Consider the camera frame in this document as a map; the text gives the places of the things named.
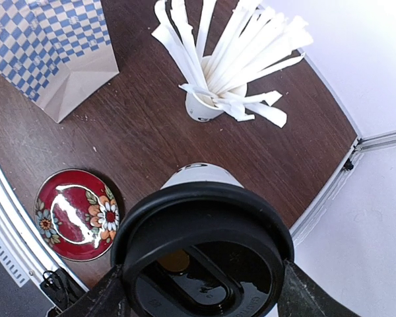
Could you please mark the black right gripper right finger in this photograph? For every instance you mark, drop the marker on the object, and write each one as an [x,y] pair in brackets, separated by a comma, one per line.
[302,296]

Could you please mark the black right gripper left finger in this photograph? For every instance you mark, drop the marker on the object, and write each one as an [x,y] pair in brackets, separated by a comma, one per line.
[106,298]

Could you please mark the aluminium front rail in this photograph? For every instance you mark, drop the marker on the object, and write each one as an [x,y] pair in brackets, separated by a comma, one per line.
[23,253]

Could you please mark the red floral plate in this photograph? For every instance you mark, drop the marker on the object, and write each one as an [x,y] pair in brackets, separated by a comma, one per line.
[76,214]

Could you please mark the blue checkered paper bag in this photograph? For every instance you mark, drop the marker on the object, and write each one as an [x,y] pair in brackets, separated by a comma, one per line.
[56,53]

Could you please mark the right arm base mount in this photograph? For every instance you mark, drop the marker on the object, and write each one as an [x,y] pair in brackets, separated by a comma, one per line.
[61,288]

